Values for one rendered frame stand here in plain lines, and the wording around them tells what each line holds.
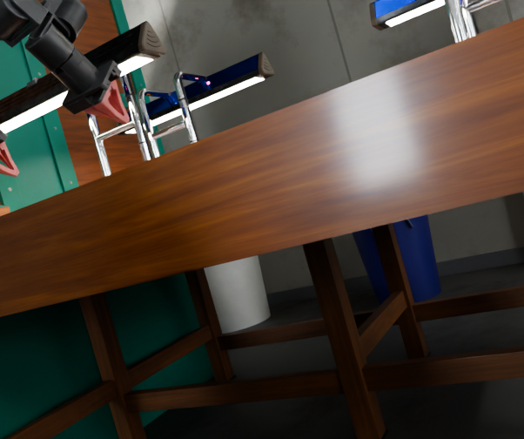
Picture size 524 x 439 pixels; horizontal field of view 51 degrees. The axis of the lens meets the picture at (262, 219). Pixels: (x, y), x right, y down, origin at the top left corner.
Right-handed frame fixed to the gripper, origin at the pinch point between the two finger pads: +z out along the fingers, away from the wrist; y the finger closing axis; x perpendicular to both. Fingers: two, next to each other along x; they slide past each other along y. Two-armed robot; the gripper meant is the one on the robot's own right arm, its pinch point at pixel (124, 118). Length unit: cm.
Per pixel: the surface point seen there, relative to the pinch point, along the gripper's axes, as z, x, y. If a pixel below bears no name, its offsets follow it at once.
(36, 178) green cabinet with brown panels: 30, -40, 86
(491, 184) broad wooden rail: 12, 25, -57
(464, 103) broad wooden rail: 6, 18, -57
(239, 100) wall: 146, -209, 113
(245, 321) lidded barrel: 198, -72, 119
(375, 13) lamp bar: 42, -68, -29
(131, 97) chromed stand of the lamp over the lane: 17, -38, 29
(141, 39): 0.8, -28.2, 6.5
